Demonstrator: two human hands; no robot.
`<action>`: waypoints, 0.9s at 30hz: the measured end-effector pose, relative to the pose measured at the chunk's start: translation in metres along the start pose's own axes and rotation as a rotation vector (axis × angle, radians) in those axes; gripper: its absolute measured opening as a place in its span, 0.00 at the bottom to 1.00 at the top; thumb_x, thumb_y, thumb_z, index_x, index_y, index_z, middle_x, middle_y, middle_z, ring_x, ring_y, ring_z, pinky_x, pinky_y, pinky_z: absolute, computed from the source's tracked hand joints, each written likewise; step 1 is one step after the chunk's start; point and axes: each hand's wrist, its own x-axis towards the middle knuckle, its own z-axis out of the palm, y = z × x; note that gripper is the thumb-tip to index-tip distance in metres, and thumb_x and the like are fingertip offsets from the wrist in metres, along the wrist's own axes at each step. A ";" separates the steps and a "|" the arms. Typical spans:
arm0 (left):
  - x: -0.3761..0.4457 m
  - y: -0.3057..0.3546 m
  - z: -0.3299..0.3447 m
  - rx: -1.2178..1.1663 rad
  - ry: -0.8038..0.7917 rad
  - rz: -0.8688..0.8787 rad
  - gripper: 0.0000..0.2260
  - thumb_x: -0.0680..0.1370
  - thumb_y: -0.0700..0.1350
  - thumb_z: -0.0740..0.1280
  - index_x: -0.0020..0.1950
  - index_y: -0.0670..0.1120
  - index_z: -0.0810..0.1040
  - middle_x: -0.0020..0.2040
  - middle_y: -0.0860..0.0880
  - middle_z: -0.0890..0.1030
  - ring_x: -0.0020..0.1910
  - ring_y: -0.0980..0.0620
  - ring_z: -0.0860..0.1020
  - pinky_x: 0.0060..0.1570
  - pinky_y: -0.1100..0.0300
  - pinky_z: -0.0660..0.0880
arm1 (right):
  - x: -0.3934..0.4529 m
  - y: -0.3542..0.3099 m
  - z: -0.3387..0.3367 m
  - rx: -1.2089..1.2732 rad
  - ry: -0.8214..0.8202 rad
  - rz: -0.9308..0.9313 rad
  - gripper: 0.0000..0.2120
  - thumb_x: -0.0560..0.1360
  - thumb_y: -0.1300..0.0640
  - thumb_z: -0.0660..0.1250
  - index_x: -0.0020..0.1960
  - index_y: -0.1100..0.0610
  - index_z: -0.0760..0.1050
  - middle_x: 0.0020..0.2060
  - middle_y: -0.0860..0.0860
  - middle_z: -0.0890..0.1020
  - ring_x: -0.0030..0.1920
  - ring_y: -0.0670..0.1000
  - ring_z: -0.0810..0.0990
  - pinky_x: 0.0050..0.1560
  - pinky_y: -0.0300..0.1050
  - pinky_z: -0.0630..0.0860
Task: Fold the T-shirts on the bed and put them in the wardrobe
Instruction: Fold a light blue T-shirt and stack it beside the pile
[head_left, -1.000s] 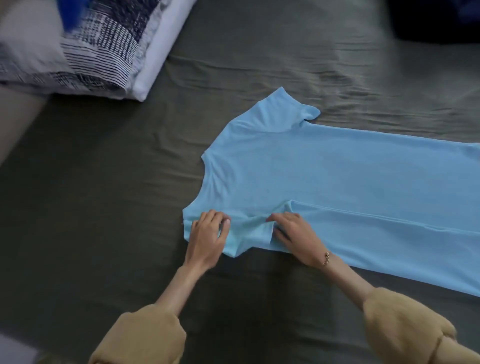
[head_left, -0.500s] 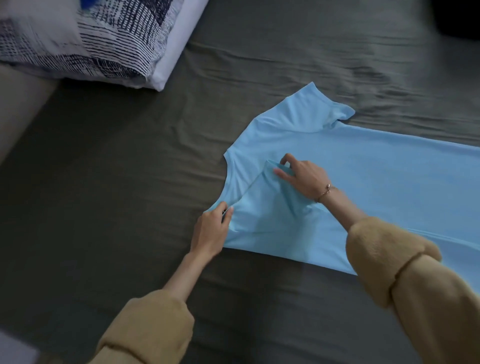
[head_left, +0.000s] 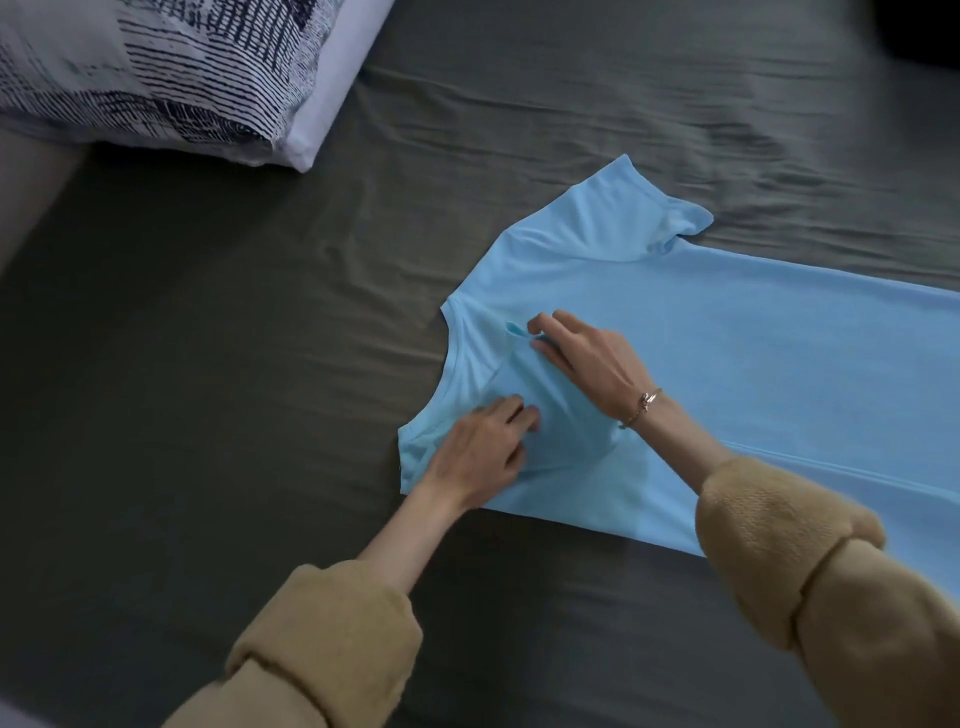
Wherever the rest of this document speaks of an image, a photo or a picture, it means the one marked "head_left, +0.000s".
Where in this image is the person's left forearm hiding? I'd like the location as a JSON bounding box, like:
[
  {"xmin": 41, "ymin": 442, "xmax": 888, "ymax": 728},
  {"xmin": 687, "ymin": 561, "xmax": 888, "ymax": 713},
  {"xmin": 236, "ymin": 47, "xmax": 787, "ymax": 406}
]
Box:
[{"xmin": 161, "ymin": 483, "xmax": 470, "ymax": 728}]

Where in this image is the navy white patterned pillow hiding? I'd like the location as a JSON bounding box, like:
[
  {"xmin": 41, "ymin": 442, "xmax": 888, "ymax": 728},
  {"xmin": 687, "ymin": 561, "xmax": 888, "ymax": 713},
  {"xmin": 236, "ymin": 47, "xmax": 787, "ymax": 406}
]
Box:
[{"xmin": 0, "ymin": 0, "xmax": 396, "ymax": 174}]

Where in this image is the thin metal bracelet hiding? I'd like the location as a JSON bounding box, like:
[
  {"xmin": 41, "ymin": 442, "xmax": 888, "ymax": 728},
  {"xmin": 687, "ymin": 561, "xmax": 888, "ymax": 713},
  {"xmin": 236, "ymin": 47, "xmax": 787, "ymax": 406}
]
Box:
[{"xmin": 618, "ymin": 387, "xmax": 664, "ymax": 430}]

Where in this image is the light blue t-shirt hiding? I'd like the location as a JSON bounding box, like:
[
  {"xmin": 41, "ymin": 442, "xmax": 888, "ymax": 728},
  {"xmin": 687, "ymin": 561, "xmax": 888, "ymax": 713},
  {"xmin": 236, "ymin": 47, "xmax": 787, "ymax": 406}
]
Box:
[{"xmin": 397, "ymin": 153, "xmax": 960, "ymax": 601}]

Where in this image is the dark grey bed sheet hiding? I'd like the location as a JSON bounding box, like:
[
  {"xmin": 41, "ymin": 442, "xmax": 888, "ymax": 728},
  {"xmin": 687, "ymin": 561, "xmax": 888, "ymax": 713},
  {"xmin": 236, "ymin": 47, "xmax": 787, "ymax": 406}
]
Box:
[{"xmin": 0, "ymin": 0, "xmax": 960, "ymax": 728}]

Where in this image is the person's right hand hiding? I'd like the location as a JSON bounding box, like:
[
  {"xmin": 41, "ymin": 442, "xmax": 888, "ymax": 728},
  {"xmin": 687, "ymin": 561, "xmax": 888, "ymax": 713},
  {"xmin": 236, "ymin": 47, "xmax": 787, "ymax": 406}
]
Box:
[{"xmin": 527, "ymin": 309, "xmax": 665, "ymax": 429}]

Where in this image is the person's right forearm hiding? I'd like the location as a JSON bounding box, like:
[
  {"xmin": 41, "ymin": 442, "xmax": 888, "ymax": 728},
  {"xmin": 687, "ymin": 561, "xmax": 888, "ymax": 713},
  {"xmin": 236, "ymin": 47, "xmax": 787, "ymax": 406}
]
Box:
[{"xmin": 624, "ymin": 393, "xmax": 960, "ymax": 728}]

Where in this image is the person's left hand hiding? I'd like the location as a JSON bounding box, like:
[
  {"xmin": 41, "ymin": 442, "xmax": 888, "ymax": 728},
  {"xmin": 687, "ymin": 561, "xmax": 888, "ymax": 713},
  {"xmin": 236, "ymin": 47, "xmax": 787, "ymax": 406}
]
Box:
[{"xmin": 414, "ymin": 395, "xmax": 543, "ymax": 515}]

